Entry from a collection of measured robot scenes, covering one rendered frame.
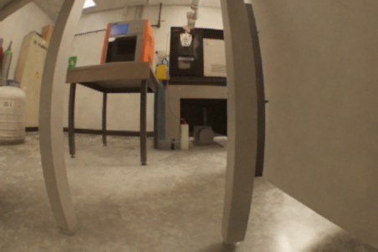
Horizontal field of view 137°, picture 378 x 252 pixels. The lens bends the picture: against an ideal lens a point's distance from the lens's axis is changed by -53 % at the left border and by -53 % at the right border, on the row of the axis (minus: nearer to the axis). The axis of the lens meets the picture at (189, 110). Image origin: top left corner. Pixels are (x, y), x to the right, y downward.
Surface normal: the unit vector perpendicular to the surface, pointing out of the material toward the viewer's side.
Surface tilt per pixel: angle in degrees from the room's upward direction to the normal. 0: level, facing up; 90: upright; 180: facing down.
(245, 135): 90
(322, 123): 90
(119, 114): 90
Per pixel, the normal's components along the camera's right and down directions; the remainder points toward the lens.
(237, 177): 0.07, -0.05
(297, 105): -1.00, 0.00
